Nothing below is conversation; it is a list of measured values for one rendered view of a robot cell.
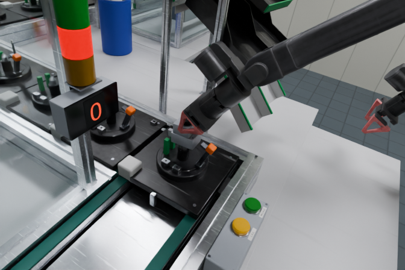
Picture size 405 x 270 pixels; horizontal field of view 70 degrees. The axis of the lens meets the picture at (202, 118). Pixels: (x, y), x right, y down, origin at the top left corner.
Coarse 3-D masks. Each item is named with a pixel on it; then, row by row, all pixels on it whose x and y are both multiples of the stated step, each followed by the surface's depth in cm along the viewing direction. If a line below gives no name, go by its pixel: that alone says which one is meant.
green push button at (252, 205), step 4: (248, 200) 71; (252, 200) 71; (256, 200) 71; (244, 204) 71; (248, 204) 70; (252, 204) 70; (256, 204) 70; (260, 204) 71; (248, 208) 69; (252, 208) 69; (256, 208) 69; (252, 212) 69; (256, 212) 69
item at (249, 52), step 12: (192, 0) 82; (204, 0) 79; (216, 0) 91; (240, 0) 86; (204, 12) 80; (216, 12) 78; (228, 12) 90; (240, 12) 88; (204, 24) 82; (228, 24) 88; (240, 24) 89; (252, 24) 87; (228, 36) 78; (240, 36) 87; (252, 36) 88; (240, 48) 83; (252, 48) 86; (264, 48) 87; (240, 60) 79
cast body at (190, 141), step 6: (186, 120) 70; (174, 126) 70; (186, 126) 69; (192, 126) 70; (168, 132) 75; (174, 132) 71; (174, 138) 72; (180, 138) 71; (186, 138) 71; (192, 138) 71; (198, 138) 73; (180, 144) 72; (186, 144) 71; (192, 144) 70
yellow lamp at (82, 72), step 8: (64, 64) 48; (72, 64) 48; (80, 64) 48; (88, 64) 49; (72, 72) 49; (80, 72) 49; (88, 72) 50; (72, 80) 50; (80, 80) 50; (88, 80) 50
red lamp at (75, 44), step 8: (64, 32) 45; (72, 32) 45; (80, 32) 45; (88, 32) 46; (64, 40) 45; (72, 40) 45; (80, 40) 46; (88, 40) 47; (64, 48) 46; (72, 48) 46; (80, 48) 46; (88, 48) 48; (64, 56) 47; (72, 56) 47; (80, 56) 47; (88, 56) 48
